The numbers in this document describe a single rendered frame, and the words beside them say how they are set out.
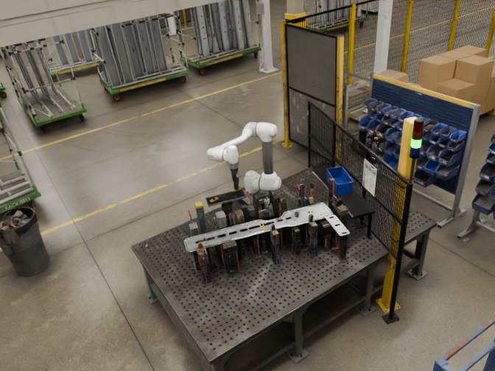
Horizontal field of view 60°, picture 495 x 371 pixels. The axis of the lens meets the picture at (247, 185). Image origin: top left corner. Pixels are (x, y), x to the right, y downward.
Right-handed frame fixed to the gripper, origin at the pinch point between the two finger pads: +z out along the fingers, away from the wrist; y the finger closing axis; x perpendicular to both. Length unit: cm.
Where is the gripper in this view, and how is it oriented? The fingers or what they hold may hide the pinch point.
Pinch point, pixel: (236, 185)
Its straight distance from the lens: 402.4
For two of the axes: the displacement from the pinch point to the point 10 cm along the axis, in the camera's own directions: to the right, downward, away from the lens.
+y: 4.5, 4.6, -7.7
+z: 0.8, 8.4, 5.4
